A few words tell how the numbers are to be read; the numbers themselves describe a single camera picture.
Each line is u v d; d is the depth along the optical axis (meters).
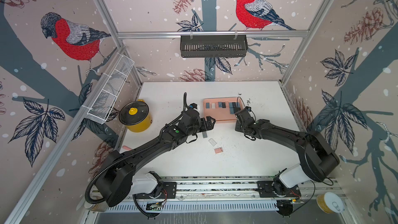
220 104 1.07
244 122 0.71
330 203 0.66
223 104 1.07
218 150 0.87
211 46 1.05
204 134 0.92
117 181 0.40
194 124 0.65
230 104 1.07
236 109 1.05
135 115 0.88
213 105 1.07
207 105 1.07
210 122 0.73
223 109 1.05
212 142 0.90
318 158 0.44
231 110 1.06
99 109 0.83
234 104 1.07
